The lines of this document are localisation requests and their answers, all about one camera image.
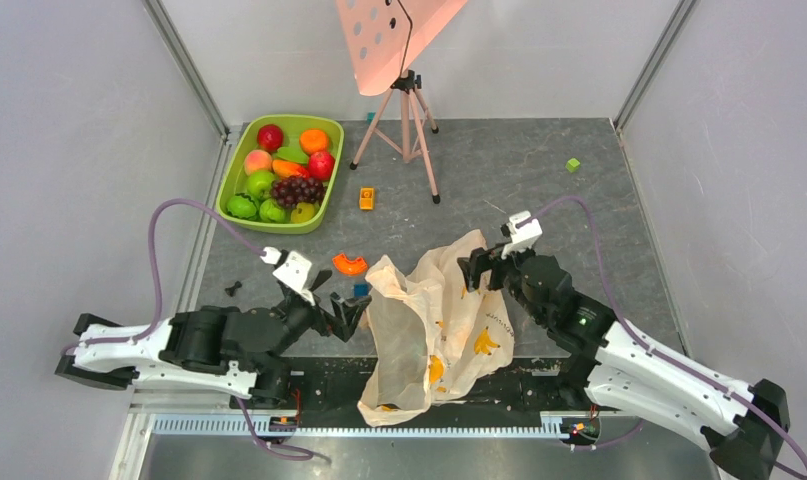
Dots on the peach fake fruit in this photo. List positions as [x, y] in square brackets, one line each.
[257, 160]

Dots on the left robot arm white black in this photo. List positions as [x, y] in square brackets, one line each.
[221, 349]

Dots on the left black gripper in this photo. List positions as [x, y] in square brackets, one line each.
[349, 313]

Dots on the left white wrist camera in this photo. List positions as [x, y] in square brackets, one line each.
[292, 269]

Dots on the green bumpy fake fruit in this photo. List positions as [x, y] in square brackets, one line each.
[271, 212]

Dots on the pink tripod stand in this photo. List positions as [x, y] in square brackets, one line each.
[415, 116]

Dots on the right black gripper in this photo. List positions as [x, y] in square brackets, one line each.
[490, 270]

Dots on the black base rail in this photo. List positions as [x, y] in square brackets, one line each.
[325, 392]

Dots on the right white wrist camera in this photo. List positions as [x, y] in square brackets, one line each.
[522, 231]

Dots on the translucent beige plastic bag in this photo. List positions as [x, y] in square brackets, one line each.
[433, 338]

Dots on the green plastic tub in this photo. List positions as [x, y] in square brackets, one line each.
[292, 125]

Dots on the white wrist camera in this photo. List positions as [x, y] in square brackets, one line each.
[522, 231]
[292, 269]

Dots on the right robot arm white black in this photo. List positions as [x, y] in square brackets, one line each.
[613, 364]

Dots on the yellow fake fruit slice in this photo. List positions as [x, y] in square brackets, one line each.
[303, 212]

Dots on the orange curved toy piece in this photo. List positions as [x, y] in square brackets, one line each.
[350, 266]

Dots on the purple fake grape bunch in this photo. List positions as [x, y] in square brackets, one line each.
[291, 191]

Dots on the small green cube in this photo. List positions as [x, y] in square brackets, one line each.
[572, 165]

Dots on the blue toy brick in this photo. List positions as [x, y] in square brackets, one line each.
[361, 290]

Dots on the pink perforated board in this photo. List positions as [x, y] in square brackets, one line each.
[385, 37]

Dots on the orange yellow toy brick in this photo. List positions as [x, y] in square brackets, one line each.
[367, 199]

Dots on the small black bolt piece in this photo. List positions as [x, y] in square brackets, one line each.
[231, 290]

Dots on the orange red fake fruit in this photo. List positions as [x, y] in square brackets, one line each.
[286, 169]

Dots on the green fake apple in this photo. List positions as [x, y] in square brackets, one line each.
[259, 183]

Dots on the red fake apple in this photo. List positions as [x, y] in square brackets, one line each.
[321, 165]
[270, 137]

